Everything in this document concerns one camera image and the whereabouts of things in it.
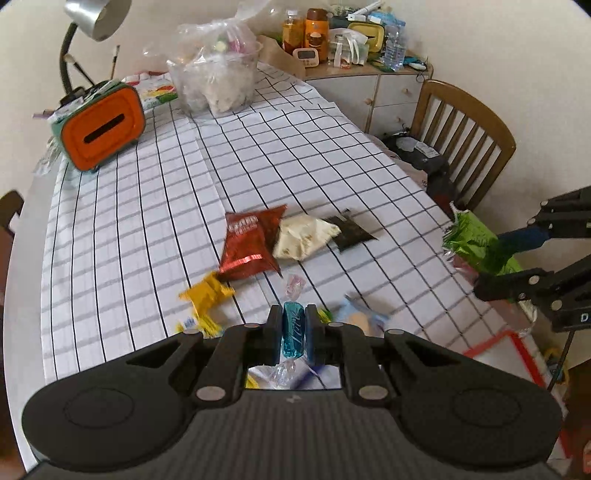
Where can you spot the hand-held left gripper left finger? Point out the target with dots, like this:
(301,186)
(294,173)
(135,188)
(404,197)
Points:
(275,333)

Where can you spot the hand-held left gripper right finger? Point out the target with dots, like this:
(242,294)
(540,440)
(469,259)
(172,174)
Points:
(311,333)

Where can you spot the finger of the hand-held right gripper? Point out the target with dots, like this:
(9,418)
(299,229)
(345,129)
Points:
(521,240)
(512,285)

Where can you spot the teal candy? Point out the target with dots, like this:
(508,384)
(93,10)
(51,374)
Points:
(292,330)

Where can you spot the green snack packet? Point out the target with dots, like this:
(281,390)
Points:
(475,242)

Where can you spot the red rimmed white box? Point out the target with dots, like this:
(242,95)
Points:
(501,355)

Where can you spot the red snack packet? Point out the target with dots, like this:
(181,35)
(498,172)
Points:
(247,247)

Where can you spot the clear plastic bag of snacks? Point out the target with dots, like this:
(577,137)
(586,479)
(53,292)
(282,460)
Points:
(217,74)

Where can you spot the blue yellow snack packet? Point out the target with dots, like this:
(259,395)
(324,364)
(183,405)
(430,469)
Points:
(360,319)

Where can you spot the pink clear wrapped candy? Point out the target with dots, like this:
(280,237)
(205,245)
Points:
(294,285)

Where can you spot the yellow white wrapped candy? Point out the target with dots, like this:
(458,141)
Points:
(203,325)

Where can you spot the cream snack packet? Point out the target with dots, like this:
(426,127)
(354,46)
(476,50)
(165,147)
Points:
(300,237)

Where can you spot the dark snack packet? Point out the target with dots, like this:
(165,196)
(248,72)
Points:
(350,233)

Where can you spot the black bag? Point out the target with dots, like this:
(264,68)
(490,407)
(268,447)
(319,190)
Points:
(422,159)

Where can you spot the light wooden slatted chair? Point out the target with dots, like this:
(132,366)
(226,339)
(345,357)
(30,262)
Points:
(466,124)

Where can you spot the white grid tablecloth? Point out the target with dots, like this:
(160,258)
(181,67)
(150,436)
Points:
(161,207)

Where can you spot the white wooden-top cabinet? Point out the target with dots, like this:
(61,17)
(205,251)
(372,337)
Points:
(369,94)

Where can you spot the clear water bottle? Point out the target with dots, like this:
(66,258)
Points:
(395,46)

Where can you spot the yellow green lidded box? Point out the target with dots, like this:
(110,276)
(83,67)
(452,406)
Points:
(367,37)

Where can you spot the clear glass jar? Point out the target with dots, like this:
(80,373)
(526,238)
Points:
(340,51)

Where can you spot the orange green tissue box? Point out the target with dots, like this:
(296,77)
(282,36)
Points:
(104,127)

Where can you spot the colourful flat packet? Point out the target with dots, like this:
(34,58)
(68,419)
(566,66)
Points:
(154,92)

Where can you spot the brown paper bag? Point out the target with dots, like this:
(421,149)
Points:
(279,57)

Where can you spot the white kitchen timer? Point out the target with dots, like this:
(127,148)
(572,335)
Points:
(304,56)

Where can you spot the clear plastic wrapper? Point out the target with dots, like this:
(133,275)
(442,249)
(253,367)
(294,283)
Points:
(46,157)

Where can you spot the orange lidded jar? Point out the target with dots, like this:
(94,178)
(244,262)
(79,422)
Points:
(316,34)

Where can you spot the dark brown chair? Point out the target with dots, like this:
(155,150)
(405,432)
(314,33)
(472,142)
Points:
(10,207)

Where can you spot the orange juice bottle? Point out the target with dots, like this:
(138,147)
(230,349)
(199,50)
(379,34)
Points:
(293,32)

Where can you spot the thin paint brush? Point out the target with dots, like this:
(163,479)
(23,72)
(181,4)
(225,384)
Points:
(114,62)

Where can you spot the silver desk lamp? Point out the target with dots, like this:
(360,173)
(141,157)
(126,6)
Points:
(92,16)

